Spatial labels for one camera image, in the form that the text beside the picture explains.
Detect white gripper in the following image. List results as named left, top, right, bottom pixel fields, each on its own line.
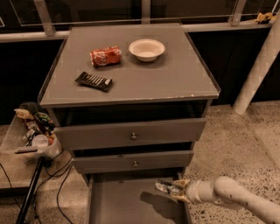
left=172, top=179, right=211, bottom=205

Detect silver blue redbull can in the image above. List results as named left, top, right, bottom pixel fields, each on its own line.
left=155, top=179, right=182, bottom=196

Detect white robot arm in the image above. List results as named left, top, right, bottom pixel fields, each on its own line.
left=172, top=13, right=280, bottom=224

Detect grey middle drawer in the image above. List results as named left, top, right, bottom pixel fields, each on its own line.
left=73, top=150, right=193, bottom=174

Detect grey drawer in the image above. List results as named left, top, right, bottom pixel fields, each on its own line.
left=73, top=150, right=193, bottom=174
left=86, top=168, right=192, bottom=224
left=54, top=118, right=206, bottom=151

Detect grey bottom drawer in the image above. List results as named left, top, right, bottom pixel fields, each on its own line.
left=86, top=168, right=192, bottom=224

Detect grey drawer cabinet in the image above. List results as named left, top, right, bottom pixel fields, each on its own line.
left=37, top=23, right=221, bottom=224

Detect grey top drawer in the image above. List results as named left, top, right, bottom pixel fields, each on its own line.
left=54, top=118, right=206, bottom=151

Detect crushed red soda can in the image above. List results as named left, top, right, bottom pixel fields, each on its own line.
left=89, top=45, right=122, bottom=67

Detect white paper bowl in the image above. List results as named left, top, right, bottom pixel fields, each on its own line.
left=129, top=39, right=165, bottom=62

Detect black snack wrapper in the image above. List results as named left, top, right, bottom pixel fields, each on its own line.
left=75, top=72, right=113, bottom=92

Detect white paper cup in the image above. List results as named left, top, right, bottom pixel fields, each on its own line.
left=31, top=135, right=49, bottom=147

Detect crumpled snack wrappers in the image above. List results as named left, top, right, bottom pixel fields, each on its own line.
left=15, top=108, right=55, bottom=146

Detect black stand leg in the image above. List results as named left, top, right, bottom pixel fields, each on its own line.
left=16, top=157, right=45, bottom=224

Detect clear plastic trash bin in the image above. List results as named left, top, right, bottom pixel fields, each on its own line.
left=1, top=102, right=62, bottom=162

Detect yellow clamp on railing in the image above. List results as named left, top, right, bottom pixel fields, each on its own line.
left=256, top=12, right=273, bottom=24

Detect black floor cable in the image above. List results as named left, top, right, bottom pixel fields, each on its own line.
left=0, top=150, right=75, bottom=224

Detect metal railing frame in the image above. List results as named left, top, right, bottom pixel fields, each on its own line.
left=0, top=0, right=280, bottom=43

